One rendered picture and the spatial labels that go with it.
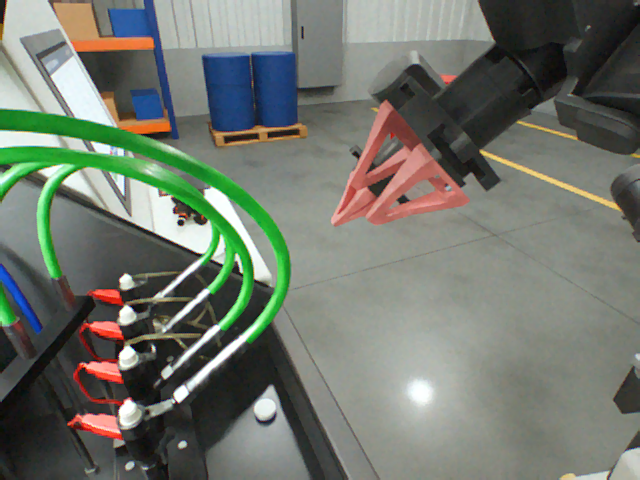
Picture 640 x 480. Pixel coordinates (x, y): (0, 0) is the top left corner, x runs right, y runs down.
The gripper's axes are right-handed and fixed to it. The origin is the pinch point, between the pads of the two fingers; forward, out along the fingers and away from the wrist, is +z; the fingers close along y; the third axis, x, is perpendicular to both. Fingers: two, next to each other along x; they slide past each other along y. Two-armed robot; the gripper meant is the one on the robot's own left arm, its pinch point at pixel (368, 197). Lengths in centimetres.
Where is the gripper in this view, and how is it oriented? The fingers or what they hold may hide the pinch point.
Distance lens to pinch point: 34.3
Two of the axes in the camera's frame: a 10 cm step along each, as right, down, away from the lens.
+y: 2.3, 6.9, -6.9
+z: -7.1, 6.0, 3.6
